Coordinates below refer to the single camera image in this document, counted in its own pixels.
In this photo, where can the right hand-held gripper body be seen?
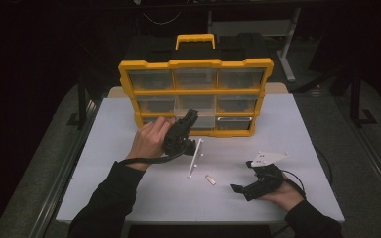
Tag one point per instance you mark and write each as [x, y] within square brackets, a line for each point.
[268, 180]

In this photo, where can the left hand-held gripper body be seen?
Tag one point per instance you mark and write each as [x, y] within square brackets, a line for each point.
[177, 142]

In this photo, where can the small beige oblong piece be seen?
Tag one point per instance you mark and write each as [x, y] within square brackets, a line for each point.
[211, 179]

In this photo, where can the yellow black organizer cabinet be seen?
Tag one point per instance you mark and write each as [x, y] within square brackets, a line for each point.
[195, 53]

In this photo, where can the person's right hand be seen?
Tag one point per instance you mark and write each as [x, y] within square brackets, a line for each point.
[287, 198]

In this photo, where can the person's left hand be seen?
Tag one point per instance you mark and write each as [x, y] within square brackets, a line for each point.
[149, 142]

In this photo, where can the set of closed clear bins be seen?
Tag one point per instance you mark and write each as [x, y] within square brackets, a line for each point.
[152, 80]

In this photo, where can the black metal stand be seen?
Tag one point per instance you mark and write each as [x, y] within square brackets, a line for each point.
[82, 105]
[355, 99]

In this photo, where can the aluminium rail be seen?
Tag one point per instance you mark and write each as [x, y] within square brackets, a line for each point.
[373, 155]
[64, 168]

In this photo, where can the white metal desk frame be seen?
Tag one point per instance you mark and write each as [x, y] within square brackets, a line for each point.
[286, 49]

